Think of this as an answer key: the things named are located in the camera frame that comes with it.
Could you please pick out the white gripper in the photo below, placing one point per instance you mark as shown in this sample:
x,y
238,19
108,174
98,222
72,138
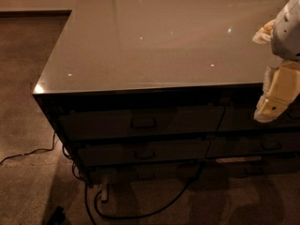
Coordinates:
x,y
287,32

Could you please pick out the drawer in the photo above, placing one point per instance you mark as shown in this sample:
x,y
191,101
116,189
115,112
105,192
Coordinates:
x,y
127,153
241,119
245,146
135,123
112,175
265,166

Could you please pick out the black object on floor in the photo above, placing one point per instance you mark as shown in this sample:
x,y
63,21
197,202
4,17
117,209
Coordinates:
x,y
58,217

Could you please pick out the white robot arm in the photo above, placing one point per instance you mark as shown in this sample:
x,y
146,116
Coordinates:
x,y
285,40

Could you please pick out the dark drawer cabinet counter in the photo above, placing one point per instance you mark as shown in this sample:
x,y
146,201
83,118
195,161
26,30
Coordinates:
x,y
118,55

